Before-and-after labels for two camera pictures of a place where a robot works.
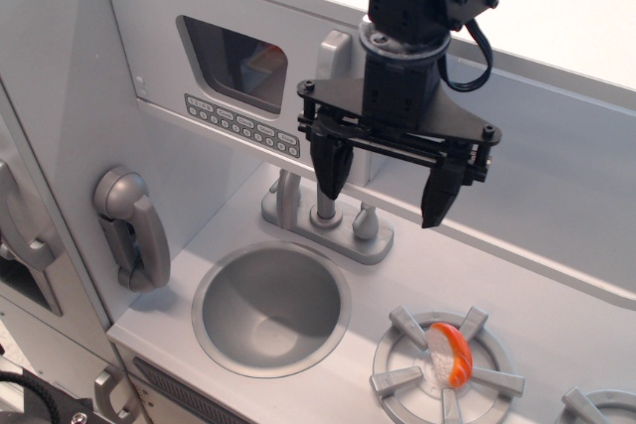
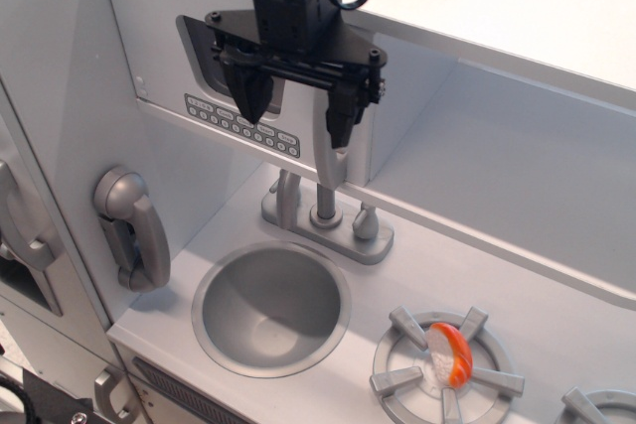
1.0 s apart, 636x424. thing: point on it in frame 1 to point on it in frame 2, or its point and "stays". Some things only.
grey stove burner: (407, 387) stays
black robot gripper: (397, 108) to (297, 27)
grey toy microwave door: (228, 56) stays
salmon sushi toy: (450, 355) stays
